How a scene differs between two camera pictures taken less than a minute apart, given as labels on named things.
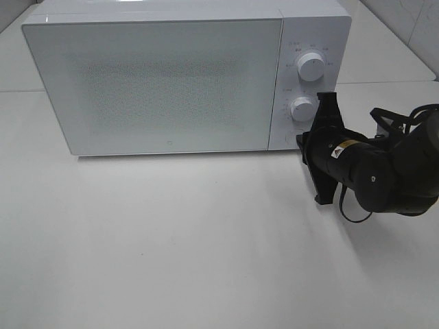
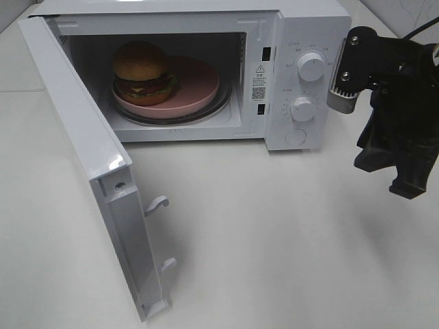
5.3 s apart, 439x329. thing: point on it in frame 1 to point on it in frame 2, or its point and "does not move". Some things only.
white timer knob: (304, 109) does not move
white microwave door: (133, 86) to (106, 162)
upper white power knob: (311, 66) does not move
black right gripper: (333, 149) to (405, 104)
